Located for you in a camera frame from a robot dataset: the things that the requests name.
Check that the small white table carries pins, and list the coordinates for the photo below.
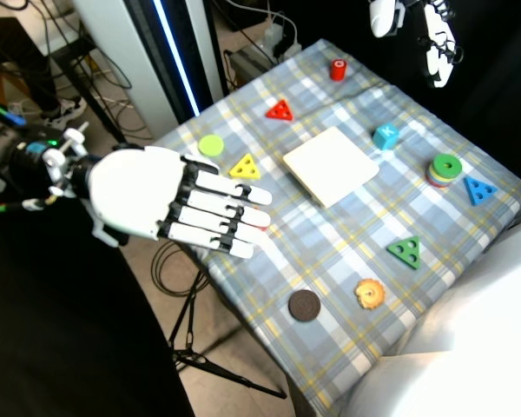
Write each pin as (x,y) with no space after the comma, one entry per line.
(330,167)

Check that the grey box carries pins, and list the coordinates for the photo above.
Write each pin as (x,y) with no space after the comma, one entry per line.
(249,65)

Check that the red triangle block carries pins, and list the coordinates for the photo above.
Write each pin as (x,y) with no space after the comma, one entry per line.
(280,113)

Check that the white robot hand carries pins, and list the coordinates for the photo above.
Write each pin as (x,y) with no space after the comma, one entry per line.
(438,48)
(130,191)

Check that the blue letter block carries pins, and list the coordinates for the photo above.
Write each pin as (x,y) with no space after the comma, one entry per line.
(386,138)

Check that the tan biscuit toy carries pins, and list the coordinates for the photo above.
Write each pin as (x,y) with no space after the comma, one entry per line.
(370,294)

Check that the black tripod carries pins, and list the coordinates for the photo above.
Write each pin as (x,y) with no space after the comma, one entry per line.
(191,343)

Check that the blue plaid tablecloth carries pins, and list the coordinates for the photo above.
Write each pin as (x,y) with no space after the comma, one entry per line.
(330,243)

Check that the white column with blue light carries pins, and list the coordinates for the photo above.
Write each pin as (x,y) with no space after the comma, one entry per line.
(113,56)

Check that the yellow triangle block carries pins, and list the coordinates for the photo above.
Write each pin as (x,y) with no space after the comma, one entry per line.
(245,170)

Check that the green sandwich cookie toy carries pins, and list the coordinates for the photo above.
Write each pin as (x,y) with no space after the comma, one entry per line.
(211,145)

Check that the white robot body shell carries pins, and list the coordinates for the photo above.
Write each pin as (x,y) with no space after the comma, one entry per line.
(469,339)

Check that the white power strip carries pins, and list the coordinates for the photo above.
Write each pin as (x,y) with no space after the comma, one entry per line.
(278,37)

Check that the blue triangle block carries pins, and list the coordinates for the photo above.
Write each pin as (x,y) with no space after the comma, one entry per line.
(477,193)

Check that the red wooden cylinder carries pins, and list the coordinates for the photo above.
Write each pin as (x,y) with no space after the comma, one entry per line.
(338,70)

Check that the dark chocolate cookie toy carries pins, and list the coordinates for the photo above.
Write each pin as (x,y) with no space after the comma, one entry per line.
(304,305)

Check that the green triangle block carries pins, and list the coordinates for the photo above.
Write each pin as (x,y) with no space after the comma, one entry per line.
(406,254)

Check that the person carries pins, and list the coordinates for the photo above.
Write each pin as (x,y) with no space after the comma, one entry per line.
(63,110)

